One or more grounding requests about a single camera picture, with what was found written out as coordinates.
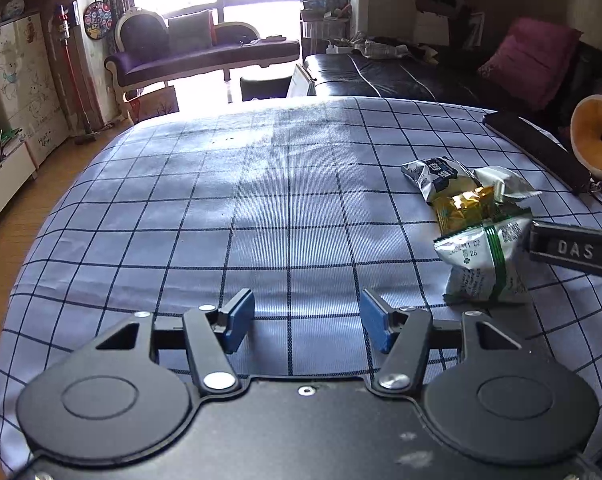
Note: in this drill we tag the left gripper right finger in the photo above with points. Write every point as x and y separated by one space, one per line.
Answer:
402 336

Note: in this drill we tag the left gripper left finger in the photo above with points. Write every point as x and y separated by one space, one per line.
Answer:
211 335

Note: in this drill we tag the green white snack packet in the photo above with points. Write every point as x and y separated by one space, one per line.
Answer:
483 260

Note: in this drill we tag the white silver snack packet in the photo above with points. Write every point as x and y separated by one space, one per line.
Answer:
508 187

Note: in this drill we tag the gold candy packet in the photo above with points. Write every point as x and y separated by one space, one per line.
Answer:
463 210

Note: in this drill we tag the grey hawthorn snack packet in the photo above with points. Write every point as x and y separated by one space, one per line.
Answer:
439 177

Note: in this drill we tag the round yellow cushion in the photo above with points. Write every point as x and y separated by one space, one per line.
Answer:
586 134

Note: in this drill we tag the blue checked tablecloth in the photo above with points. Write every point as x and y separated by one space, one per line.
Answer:
302 201

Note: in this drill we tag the magenta pillow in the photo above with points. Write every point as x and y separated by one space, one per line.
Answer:
532 60

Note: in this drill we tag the white low tv cabinet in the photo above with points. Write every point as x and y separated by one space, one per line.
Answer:
15 170

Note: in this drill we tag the purple chaise lounge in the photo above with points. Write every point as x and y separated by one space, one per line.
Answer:
144 58

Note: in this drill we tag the grey green cushion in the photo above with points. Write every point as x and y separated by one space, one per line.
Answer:
190 33

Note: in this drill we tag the white cartoon cabinet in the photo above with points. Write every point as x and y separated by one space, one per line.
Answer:
29 102

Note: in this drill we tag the round colourful dartboard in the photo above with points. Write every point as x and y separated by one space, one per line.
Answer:
97 20

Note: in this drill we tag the red stick vacuum cleaner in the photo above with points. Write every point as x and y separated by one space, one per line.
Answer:
89 135

